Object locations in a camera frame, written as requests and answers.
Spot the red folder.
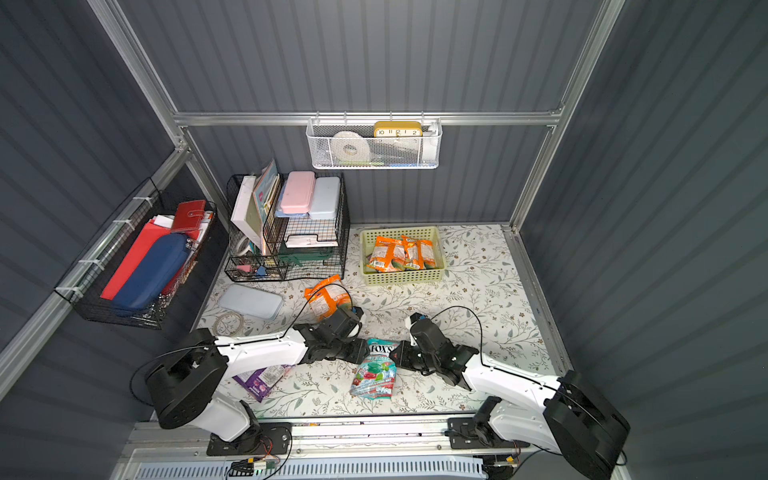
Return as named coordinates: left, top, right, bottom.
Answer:
left=100, top=221, right=170, bottom=300

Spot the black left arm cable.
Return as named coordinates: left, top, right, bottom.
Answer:
left=128, top=281, right=355, bottom=409

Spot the pink pencil case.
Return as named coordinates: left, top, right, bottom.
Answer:
left=280, top=171, right=316, bottom=215

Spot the blue zipper pouch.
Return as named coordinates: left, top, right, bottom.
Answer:
left=112, top=233, right=189, bottom=317

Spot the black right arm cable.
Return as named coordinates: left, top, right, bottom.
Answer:
left=428, top=305, right=628, bottom=469

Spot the white wire wall basket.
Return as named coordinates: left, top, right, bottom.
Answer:
left=306, top=117, right=443, bottom=170

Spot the green mesh zipper pouch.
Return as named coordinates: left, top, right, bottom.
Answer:
left=277, top=246, right=341, bottom=267

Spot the white tape roll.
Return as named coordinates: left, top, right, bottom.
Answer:
left=329, top=131, right=371, bottom=163

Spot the orange Fox's fruits candy bag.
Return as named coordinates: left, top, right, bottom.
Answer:
left=304, top=275, right=353, bottom=320

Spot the red wallet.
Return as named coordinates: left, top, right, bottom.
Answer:
left=170, top=200, right=206, bottom=239

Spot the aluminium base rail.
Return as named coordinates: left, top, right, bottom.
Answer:
left=111, top=412, right=570, bottom=479

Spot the light green plastic basket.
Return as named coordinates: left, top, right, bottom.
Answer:
left=360, top=226, right=445, bottom=286

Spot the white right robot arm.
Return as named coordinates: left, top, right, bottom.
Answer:
left=390, top=313, right=631, bottom=479

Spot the yellow clock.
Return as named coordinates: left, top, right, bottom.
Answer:
left=373, top=120, right=423, bottom=139

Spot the light blue plastic case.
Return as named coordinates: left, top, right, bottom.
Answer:
left=218, top=285, right=283, bottom=321

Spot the black wire wall basket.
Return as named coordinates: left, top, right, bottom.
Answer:
left=54, top=174, right=226, bottom=330

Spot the purple candy bag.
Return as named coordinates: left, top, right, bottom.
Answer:
left=233, top=365, right=292, bottom=403

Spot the black wire desk organizer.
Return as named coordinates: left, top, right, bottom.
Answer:
left=225, top=174, right=350, bottom=283

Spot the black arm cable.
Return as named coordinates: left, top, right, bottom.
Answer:
left=428, top=305, right=628, bottom=469
left=128, top=281, right=355, bottom=409

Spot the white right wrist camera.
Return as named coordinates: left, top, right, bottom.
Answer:
left=404, top=312, right=425, bottom=331

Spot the clear tape roll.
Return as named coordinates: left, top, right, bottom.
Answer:
left=211, top=312, right=246, bottom=337

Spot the teal Fox's candy bag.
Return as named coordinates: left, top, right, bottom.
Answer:
left=350, top=339, right=398, bottom=400

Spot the light blue pencil case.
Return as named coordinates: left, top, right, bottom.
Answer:
left=308, top=176, right=341, bottom=220

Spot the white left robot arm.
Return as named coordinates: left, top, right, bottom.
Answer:
left=144, top=307, right=368, bottom=442

